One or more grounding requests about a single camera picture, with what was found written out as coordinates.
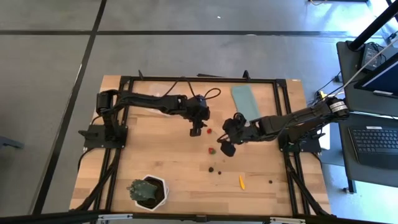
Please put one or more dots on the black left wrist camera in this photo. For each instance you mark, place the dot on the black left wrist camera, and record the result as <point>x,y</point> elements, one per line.
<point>202,101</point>

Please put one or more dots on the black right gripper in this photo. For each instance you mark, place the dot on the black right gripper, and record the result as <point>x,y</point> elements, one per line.
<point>237,130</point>

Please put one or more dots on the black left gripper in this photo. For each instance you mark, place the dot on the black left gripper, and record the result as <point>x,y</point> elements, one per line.
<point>196,113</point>

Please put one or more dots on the black power adapter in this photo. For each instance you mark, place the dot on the black power adapter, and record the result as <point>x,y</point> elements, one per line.
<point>370,56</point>

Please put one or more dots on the red strawberry thin green stem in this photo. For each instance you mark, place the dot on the red strawberry thin green stem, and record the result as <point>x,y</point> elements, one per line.
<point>209,131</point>

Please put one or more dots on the red strawberry broad green leaf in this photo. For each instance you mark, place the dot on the red strawberry broad green leaf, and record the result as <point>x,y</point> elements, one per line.
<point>212,151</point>

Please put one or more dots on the black desk monitor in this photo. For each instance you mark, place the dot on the black desk monitor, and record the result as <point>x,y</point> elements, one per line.
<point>382,77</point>

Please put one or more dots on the black rig beam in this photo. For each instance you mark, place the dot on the black rig beam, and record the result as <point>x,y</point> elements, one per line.
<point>199,218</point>

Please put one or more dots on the black laptop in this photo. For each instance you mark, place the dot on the black laptop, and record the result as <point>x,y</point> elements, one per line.
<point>374,143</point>

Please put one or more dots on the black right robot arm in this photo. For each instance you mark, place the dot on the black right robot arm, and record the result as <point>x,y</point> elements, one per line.
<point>295,123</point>

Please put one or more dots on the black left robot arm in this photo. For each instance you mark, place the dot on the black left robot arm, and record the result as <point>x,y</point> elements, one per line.
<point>149,101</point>

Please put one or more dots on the green cactus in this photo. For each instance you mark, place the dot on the green cactus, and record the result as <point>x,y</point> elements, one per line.
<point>143,189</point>

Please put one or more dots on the green folded towel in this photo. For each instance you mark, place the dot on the green folded towel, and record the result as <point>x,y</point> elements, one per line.
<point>245,101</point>

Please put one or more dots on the dark grey desk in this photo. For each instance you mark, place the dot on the dark grey desk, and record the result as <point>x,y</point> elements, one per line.
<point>345,102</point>

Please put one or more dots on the white hexagonal plant pot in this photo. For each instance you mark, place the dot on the white hexagonal plant pot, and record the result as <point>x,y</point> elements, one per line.
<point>161,189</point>

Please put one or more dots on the black diagonal pole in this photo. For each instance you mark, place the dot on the black diagonal pole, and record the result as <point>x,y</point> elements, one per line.
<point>373,25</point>

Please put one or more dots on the black table frame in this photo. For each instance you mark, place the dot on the black table frame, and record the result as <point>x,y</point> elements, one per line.
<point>202,79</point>

